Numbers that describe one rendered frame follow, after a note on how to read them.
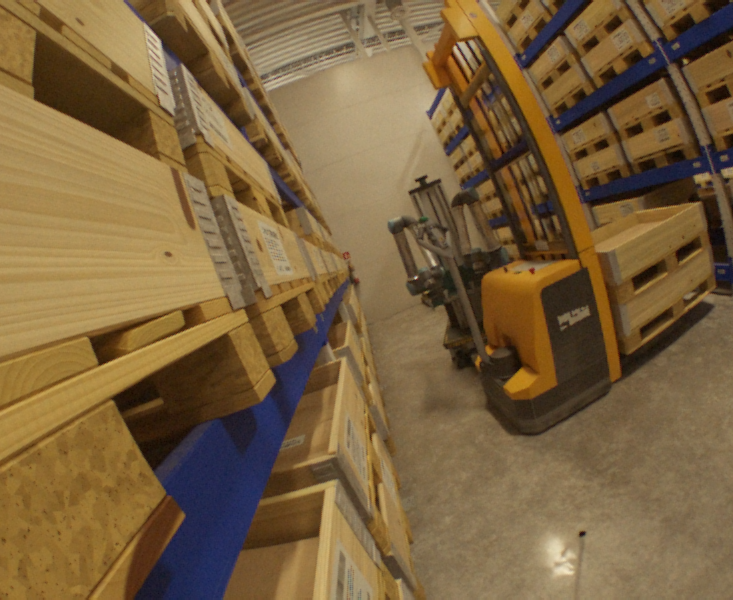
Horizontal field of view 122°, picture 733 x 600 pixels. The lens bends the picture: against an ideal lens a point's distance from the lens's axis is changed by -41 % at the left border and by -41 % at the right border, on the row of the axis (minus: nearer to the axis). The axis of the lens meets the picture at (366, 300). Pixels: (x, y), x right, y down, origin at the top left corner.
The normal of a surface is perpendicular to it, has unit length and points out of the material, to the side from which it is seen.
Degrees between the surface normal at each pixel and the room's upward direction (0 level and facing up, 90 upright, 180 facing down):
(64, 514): 90
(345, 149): 90
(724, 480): 0
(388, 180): 90
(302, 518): 90
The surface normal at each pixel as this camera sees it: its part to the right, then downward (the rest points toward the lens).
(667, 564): -0.37, -0.92
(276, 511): 0.02, 0.10
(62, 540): 0.93, -0.38
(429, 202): -0.28, 0.22
